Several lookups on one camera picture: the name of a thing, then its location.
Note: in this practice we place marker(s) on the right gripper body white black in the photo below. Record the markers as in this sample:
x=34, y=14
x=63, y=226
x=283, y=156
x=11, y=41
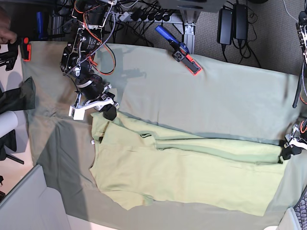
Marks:
x=100, y=102

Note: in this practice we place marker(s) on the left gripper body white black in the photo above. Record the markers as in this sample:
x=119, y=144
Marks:
x=295, y=139

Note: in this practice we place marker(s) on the light green T-shirt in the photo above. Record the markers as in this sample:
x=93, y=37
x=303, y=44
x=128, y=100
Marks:
x=137, y=163

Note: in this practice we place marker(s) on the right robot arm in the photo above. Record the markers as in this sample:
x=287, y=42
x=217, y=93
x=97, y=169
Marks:
x=77, y=62

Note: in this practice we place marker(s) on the dark green cloth piece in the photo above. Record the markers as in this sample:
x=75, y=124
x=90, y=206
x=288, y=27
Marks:
x=19, y=99

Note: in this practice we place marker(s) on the white cylinder roll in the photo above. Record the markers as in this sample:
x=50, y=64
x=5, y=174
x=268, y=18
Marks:
x=8, y=122

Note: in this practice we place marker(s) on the blue black bar clamp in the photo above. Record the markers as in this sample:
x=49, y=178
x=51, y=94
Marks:
x=41, y=34

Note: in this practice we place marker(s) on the blue orange clamp on table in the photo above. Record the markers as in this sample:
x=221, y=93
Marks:
x=181, y=52

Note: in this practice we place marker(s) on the grey power strip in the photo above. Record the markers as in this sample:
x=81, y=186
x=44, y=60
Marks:
x=148, y=17

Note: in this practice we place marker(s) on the grey white bin corner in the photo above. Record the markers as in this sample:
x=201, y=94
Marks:
x=32, y=205

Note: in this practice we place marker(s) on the black power adapter brick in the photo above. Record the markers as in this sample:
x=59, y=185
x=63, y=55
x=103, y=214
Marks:
x=225, y=23

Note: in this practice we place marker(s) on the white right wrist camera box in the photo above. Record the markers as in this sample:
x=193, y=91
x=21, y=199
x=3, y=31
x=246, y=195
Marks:
x=77, y=113

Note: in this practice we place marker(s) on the grey aluminium table frame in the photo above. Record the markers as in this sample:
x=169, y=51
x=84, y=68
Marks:
x=190, y=11

